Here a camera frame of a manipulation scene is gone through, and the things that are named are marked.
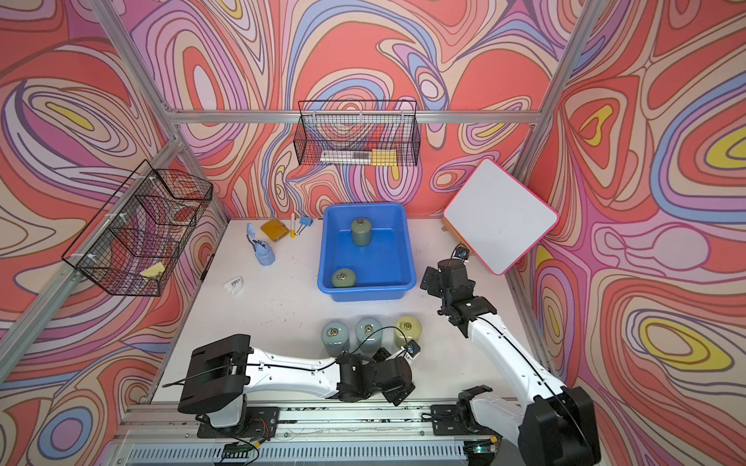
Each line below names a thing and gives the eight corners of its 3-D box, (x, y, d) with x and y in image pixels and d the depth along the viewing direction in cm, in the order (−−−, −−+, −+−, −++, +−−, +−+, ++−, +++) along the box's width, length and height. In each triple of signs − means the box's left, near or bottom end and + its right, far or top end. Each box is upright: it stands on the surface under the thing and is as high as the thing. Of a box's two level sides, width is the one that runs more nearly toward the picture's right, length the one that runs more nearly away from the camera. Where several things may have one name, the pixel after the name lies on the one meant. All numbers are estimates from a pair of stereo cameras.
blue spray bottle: (256, 261, 109) (239, 230, 95) (265, 254, 111) (250, 222, 97) (267, 269, 106) (251, 238, 93) (276, 262, 109) (261, 230, 95)
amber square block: (261, 229, 119) (259, 226, 117) (275, 220, 122) (274, 217, 121) (276, 242, 114) (275, 239, 113) (291, 233, 118) (290, 229, 116)
